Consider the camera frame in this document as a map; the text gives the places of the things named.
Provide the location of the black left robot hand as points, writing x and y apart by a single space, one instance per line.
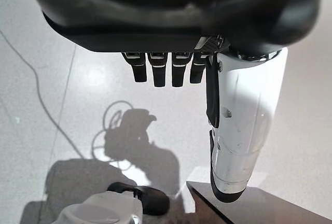
166 14

